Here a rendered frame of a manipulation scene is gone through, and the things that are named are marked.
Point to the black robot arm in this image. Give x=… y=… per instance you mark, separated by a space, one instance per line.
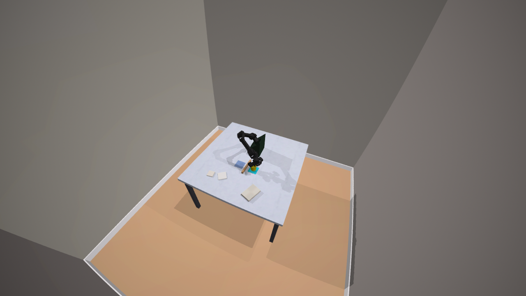
x=252 y=153

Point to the beige flat block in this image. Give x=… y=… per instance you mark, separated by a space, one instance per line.
x=250 y=192

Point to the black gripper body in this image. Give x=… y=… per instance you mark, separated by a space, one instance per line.
x=252 y=163

